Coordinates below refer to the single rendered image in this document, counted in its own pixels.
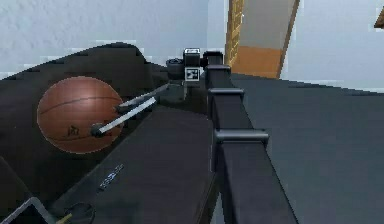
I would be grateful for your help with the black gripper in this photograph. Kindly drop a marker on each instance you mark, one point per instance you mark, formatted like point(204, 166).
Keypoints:
point(174, 68)

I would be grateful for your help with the brown basketball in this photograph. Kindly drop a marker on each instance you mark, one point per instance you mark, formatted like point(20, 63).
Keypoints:
point(66, 113)

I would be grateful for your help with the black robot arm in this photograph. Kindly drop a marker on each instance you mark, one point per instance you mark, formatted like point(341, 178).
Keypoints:
point(246, 173)

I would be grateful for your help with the black sofa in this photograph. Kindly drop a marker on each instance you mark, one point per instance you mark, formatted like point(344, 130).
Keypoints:
point(110, 66)

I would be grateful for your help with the black round object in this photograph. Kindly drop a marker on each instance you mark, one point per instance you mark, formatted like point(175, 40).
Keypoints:
point(81, 213)

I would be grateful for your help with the brown framed picture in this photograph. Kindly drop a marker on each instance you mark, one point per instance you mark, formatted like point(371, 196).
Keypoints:
point(380, 19)

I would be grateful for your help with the grey metal frame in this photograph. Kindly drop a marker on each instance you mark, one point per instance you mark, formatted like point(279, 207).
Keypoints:
point(30, 208)

